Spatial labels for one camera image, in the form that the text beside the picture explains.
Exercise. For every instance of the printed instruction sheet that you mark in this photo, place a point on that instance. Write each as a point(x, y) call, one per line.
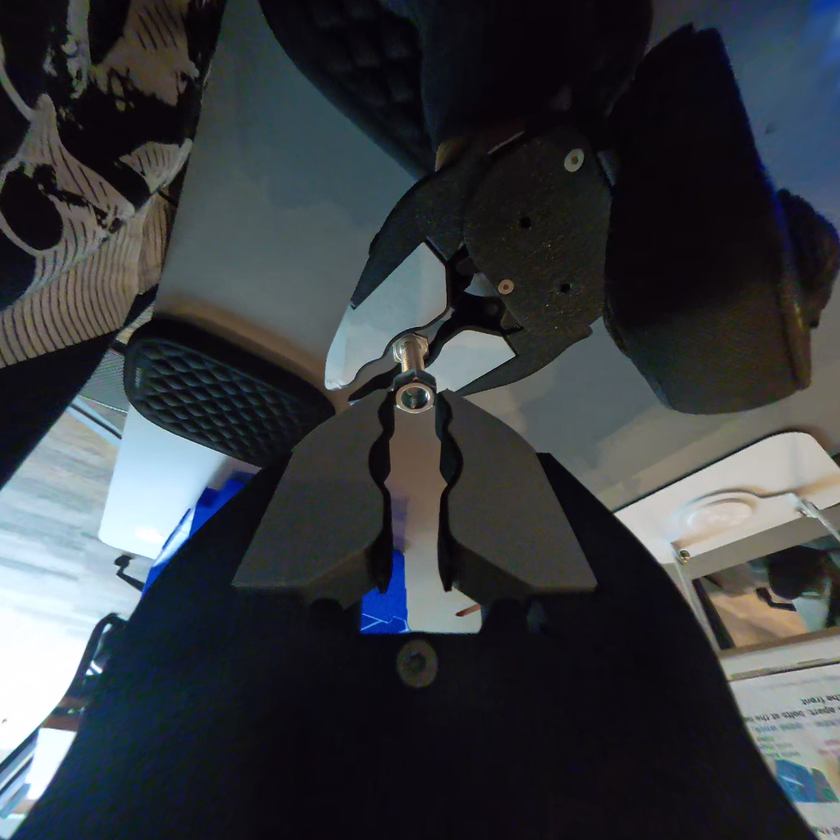
point(787, 735)

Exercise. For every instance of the silver hex nut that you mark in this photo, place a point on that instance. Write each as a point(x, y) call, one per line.
point(403, 397)

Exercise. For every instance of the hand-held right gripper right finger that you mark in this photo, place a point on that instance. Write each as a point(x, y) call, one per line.
point(518, 518)

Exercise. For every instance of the white rounded board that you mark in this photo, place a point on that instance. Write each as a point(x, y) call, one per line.
point(774, 472)

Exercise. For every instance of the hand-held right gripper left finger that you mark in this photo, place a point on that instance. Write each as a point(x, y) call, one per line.
point(315, 518)

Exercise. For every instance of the dark glossy screen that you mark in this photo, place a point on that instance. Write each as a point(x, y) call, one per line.
point(754, 604)

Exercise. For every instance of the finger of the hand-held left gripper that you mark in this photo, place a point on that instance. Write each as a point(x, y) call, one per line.
point(387, 295)
point(479, 351)

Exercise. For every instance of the blue plastic bin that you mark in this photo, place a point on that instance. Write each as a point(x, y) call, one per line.
point(197, 525)

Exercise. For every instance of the black white printed shirt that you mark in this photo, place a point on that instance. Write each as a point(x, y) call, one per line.
point(85, 262)

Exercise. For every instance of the black textured armrest pad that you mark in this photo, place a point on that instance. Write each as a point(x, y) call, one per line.
point(354, 65)
point(216, 394)

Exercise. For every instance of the silver hex bolt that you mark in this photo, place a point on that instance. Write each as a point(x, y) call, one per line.
point(412, 358)

